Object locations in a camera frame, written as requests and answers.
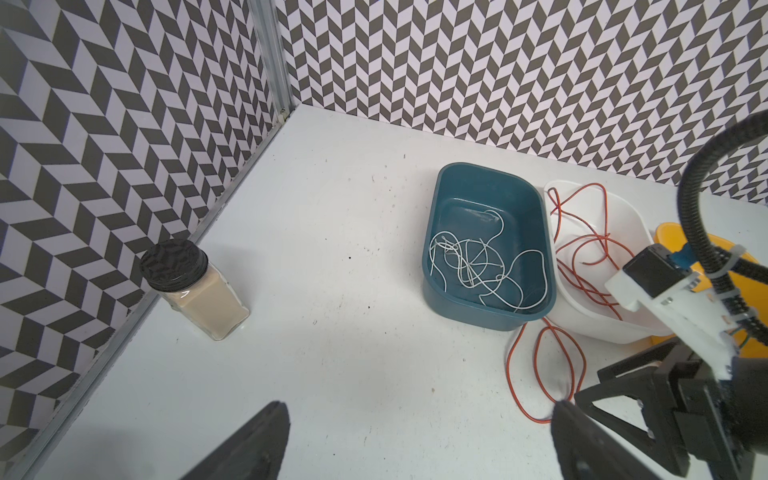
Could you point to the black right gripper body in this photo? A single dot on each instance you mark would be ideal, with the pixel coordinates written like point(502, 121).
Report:
point(722, 423)

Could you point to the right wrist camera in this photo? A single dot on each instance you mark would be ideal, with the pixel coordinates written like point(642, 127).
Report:
point(699, 319)

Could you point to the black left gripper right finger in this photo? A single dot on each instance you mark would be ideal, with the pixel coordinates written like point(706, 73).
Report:
point(585, 451)

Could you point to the black lid spice jar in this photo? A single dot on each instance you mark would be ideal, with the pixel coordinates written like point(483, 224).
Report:
point(184, 276)

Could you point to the teal plastic bin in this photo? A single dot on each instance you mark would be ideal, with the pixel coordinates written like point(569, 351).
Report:
point(487, 258)

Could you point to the yellow plastic bin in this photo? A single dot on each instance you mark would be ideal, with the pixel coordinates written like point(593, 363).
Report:
point(687, 248)

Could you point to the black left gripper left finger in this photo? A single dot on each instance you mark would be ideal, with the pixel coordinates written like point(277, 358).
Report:
point(255, 451)

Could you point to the white plastic bin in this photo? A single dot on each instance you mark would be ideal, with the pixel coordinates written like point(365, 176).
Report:
point(594, 233)

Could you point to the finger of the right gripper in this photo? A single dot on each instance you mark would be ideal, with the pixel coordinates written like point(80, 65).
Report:
point(653, 356)
point(640, 407)

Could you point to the aluminium corner post left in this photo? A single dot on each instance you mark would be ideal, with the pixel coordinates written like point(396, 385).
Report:
point(266, 25)

